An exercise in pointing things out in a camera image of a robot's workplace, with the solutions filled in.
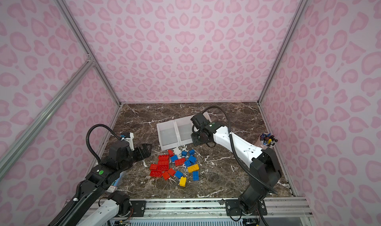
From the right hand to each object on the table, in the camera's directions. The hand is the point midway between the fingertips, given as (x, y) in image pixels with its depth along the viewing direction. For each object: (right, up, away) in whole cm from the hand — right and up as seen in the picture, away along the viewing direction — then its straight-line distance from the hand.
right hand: (198, 139), depth 84 cm
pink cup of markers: (+39, 0, -1) cm, 39 cm away
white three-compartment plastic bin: (-13, +3, +10) cm, 17 cm away
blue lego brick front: (-1, -19, -2) cm, 20 cm away
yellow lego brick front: (-8, -22, -3) cm, 24 cm away
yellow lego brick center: (-3, -17, +2) cm, 17 cm away
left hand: (-27, -2, -7) cm, 28 cm away
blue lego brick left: (-11, -20, +1) cm, 22 cm away
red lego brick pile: (-21, -18, +2) cm, 27 cm away
